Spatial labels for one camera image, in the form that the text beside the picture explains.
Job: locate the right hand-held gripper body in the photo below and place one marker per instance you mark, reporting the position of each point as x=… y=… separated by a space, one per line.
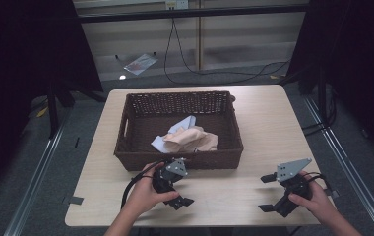
x=295 y=187

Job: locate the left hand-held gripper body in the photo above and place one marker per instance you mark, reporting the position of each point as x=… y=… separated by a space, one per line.
x=165 y=178

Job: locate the peach cloth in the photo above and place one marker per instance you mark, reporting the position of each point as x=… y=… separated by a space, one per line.
x=192 y=139

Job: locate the brown wicker basket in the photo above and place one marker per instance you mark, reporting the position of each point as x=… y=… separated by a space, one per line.
x=149 y=131

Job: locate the pale blue cloth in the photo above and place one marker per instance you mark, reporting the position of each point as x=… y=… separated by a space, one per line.
x=183 y=124

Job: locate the person's right hand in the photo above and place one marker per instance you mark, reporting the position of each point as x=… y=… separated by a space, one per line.
x=316 y=201

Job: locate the person's left hand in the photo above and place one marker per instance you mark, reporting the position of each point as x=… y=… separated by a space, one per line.
x=144 y=195

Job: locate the grey tape piece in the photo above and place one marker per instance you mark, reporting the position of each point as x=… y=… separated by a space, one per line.
x=332 y=193
x=75 y=200

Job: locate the black metal stand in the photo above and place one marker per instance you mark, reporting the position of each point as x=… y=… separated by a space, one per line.
x=53 y=111
x=322 y=98

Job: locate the clear plastic packet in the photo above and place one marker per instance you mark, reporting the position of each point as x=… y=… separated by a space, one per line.
x=140 y=64

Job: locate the black curtain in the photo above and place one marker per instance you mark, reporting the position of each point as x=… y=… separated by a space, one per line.
x=27 y=65
x=355 y=65

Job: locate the yellow tape piece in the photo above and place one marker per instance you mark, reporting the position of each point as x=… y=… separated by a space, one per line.
x=42 y=112

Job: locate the black horizontal bar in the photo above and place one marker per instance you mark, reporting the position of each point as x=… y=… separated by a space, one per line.
x=191 y=13

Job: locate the metal floor rail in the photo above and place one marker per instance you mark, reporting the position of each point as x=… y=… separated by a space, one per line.
x=34 y=183
x=352 y=173

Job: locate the white wall socket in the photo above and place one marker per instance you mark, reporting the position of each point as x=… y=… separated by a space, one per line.
x=176 y=4

